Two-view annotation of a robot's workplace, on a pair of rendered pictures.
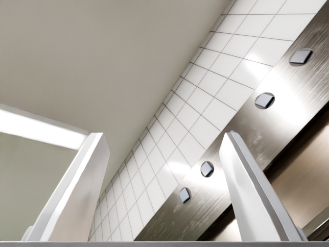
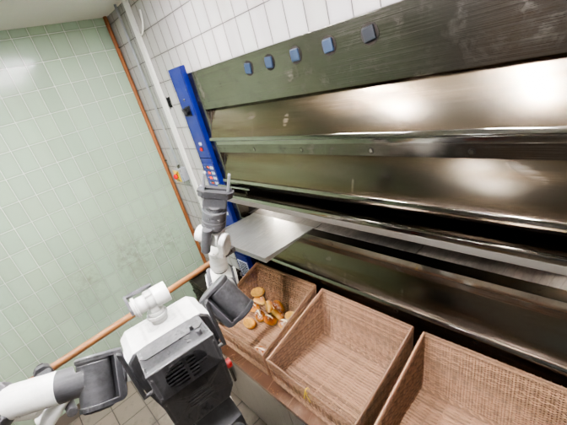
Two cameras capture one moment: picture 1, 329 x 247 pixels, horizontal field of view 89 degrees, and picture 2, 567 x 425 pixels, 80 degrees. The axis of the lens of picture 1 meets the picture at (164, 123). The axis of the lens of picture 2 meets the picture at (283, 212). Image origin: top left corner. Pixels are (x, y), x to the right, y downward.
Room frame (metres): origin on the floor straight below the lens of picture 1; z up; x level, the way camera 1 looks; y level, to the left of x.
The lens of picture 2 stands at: (-0.81, -0.72, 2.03)
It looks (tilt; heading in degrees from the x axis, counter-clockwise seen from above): 23 degrees down; 30
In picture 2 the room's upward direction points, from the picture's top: 16 degrees counter-clockwise
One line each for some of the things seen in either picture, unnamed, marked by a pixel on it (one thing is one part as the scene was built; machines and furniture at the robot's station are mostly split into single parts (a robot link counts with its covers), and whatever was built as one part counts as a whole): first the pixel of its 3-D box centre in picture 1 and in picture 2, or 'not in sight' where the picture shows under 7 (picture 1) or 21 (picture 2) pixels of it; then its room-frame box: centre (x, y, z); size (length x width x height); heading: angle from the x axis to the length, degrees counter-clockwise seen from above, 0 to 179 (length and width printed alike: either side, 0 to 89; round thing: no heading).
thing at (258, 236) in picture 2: not in sight; (258, 232); (0.63, 0.32, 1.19); 0.55 x 0.36 x 0.03; 67
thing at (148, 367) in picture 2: not in sight; (181, 359); (-0.29, 0.09, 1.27); 0.34 x 0.30 x 0.36; 149
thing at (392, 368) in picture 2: not in sight; (337, 355); (0.27, -0.17, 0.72); 0.56 x 0.49 x 0.28; 66
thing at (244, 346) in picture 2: not in sight; (262, 311); (0.50, 0.37, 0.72); 0.56 x 0.49 x 0.28; 68
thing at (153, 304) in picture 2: not in sight; (153, 301); (-0.26, 0.14, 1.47); 0.10 x 0.07 x 0.09; 149
